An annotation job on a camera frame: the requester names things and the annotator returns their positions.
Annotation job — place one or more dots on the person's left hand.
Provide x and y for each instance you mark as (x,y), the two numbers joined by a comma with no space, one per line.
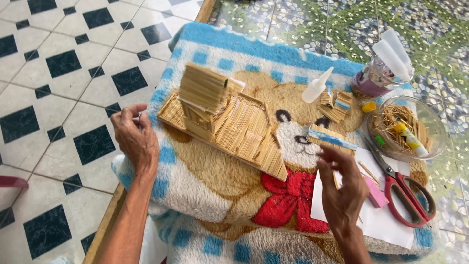
(137,143)

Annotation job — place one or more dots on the person's right hand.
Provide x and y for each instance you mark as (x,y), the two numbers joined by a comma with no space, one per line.
(344,198)

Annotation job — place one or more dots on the single toothpick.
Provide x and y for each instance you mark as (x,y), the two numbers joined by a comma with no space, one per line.
(335,180)

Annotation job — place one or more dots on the pink eraser block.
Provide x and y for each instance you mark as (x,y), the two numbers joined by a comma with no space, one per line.
(376,193)

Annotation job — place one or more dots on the loose toothpick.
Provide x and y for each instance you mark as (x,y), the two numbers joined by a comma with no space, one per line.
(368,172)

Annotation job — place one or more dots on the white paper sheet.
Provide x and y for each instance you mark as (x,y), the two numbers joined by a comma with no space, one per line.
(381,223)

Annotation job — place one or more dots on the toothpick panel with blue tape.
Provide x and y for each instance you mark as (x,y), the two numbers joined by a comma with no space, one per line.
(329,138)

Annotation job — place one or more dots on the small green piece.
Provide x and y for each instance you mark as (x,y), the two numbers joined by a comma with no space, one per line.
(380,140)

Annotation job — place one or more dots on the flat toothpick panel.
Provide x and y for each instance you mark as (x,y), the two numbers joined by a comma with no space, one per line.
(329,114)

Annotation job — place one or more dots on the pile of loose toothpicks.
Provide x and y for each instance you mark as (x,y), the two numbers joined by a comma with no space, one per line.
(388,123)

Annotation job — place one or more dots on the yellow white glue stick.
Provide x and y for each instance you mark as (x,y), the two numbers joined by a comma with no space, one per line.
(410,140)

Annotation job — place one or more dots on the yellow cap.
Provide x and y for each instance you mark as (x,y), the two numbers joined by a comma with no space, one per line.
(369,107)

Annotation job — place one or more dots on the small toothpick panel blue strip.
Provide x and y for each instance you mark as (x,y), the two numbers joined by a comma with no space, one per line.
(344,101)

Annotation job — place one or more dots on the toothpick model house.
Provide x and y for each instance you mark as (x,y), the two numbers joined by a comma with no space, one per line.
(234,128)

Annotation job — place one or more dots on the fluffy bear print blanket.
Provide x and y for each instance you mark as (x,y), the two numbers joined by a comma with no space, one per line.
(220,205)

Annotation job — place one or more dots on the white squeeze glue bottle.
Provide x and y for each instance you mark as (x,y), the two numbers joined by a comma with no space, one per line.
(315,90)

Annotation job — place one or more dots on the clear jar with purple label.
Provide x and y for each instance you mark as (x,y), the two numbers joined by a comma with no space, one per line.
(370,86)

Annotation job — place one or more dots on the clear plastic bowl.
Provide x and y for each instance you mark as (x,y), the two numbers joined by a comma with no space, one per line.
(438,126)

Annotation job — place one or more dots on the red plastic object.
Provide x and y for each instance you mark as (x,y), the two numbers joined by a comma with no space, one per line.
(13,182)

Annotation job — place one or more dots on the white glue gun stick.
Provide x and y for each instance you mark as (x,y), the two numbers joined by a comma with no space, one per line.
(397,43)
(391,59)

